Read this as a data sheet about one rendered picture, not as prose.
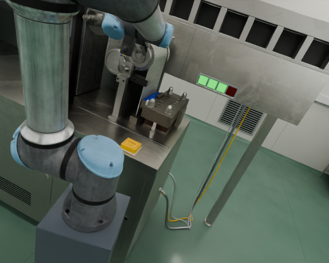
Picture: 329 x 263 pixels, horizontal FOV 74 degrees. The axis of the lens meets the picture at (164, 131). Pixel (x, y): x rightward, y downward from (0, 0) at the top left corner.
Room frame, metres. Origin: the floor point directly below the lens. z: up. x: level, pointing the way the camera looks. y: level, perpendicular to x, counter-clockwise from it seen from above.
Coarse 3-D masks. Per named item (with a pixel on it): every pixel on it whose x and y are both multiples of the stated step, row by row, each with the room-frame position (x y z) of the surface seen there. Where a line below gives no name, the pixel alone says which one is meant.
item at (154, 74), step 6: (156, 66) 1.17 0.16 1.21; (162, 66) 1.28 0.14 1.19; (150, 72) 1.11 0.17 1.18; (156, 72) 1.20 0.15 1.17; (150, 78) 1.13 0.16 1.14; (156, 78) 1.23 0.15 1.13; (150, 84) 1.16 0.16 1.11; (156, 84) 1.27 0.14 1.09; (144, 90) 1.09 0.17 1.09; (150, 90) 1.19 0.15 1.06; (156, 90) 1.30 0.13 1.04; (144, 96) 1.11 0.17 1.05
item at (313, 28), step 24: (168, 0) 1.42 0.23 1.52; (192, 0) 1.47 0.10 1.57; (216, 0) 1.37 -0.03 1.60; (240, 0) 1.35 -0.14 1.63; (192, 24) 1.38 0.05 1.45; (216, 24) 1.36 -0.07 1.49; (240, 24) 1.41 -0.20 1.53; (264, 24) 1.39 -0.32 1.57; (288, 24) 1.30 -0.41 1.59; (312, 24) 1.28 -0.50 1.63; (264, 48) 1.38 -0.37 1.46; (288, 48) 1.36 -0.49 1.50; (312, 48) 1.34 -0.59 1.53
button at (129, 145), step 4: (128, 140) 0.84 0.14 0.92; (132, 140) 0.85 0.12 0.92; (124, 144) 0.80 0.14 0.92; (128, 144) 0.81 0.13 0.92; (132, 144) 0.82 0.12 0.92; (136, 144) 0.83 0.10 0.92; (140, 144) 0.84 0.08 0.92; (124, 148) 0.79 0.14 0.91; (128, 148) 0.79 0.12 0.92; (132, 148) 0.79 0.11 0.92; (136, 148) 0.80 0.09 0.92; (132, 152) 0.78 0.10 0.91
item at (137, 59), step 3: (138, 48) 1.06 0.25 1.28; (138, 51) 1.06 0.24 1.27; (141, 51) 1.06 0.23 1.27; (132, 54) 1.07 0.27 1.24; (135, 54) 1.07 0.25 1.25; (132, 57) 1.07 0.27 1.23; (135, 57) 1.06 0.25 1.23; (138, 57) 1.06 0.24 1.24; (141, 57) 1.06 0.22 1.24; (144, 57) 1.05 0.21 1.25; (135, 60) 1.06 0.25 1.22; (138, 60) 1.06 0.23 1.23; (141, 60) 1.06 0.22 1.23; (144, 60) 1.06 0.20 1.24; (138, 63) 1.06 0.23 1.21
